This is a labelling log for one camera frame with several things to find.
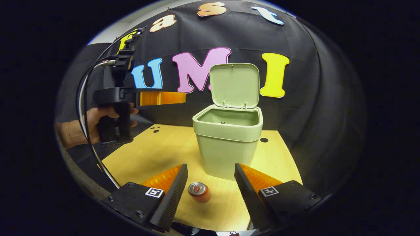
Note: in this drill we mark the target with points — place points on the pale green desktop garbage bin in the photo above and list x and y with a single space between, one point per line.
226 147

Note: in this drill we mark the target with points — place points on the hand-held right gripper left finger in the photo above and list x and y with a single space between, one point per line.
174 200

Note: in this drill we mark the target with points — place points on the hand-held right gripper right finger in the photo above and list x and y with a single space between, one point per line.
247 200

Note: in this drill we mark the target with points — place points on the red pop can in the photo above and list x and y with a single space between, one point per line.
200 193

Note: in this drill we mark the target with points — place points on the wooden desktop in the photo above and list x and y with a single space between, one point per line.
157 154

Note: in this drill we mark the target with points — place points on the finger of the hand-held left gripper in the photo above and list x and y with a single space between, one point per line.
164 98

